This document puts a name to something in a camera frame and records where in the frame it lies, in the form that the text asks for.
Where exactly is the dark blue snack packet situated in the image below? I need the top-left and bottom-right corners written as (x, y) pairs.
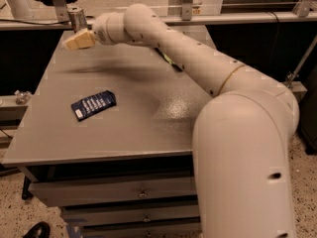
top-left (70, 90), bottom-right (116, 121)

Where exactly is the silver blue redbull can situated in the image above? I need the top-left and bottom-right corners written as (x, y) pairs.
top-left (67, 6), bottom-right (87, 33)

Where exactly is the small clear glass object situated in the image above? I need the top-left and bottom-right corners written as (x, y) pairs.
top-left (15, 90), bottom-right (32, 105)

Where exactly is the green chips bag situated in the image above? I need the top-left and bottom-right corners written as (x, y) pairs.
top-left (155, 48), bottom-right (183, 71)

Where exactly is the bottom grey drawer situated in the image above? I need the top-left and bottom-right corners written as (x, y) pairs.
top-left (80, 217), bottom-right (201, 238)

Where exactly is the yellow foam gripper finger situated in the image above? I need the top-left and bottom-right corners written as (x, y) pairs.
top-left (62, 29), bottom-right (96, 51)

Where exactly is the top grey drawer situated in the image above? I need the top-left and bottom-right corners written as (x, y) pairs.
top-left (29, 174), bottom-right (196, 206)

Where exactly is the grey drawer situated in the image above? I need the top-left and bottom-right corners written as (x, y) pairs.
top-left (80, 217), bottom-right (201, 238)
top-left (29, 174), bottom-right (196, 206)
top-left (61, 201), bottom-right (199, 226)

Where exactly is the grey metal rail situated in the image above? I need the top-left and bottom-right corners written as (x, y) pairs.
top-left (0, 11), bottom-right (317, 31)

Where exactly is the black shoe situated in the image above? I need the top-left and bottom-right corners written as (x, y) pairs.
top-left (22, 221), bottom-right (51, 238)

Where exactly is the grey drawer cabinet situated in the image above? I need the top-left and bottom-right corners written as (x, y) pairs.
top-left (1, 25), bottom-right (219, 238)

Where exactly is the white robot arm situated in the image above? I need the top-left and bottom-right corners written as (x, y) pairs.
top-left (63, 4), bottom-right (299, 238)

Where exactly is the middle grey drawer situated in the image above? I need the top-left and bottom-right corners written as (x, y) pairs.
top-left (61, 201), bottom-right (199, 226)

